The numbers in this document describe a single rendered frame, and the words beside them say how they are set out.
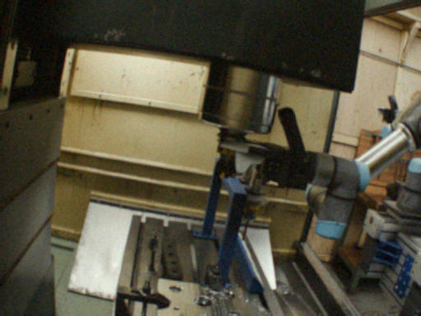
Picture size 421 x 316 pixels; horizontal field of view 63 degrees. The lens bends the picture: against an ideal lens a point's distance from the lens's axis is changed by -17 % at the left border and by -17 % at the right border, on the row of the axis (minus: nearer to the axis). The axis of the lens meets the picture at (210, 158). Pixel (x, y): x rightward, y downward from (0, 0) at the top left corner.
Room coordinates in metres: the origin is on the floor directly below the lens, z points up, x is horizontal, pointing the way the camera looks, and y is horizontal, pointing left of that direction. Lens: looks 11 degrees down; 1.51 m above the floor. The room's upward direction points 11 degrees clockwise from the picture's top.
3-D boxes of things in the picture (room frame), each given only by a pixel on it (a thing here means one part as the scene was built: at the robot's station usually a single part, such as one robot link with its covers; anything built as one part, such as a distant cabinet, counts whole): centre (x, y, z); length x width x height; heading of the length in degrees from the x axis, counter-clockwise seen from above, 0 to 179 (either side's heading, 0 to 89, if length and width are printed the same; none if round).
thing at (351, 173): (0.88, -0.32, 1.36); 0.11 x 0.08 x 0.09; 98
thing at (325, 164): (0.87, -0.24, 1.37); 0.08 x 0.05 x 0.08; 8
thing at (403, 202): (1.53, -0.93, 1.21); 0.15 x 0.15 x 0.10
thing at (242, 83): (0.84, -0.03, 1.49); 0.16 x 0.16 x 0.12
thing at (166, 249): (1.13, 0.06, 0.93); 0.26 x 0.05 x 0.06; 13
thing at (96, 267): (1.48, 0.05, 0.75); 0.89 x 0.70 x 0.26; 98
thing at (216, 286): (0.99, -0.07, 0.97); 0.13 x 0.03 x 0.15; 8
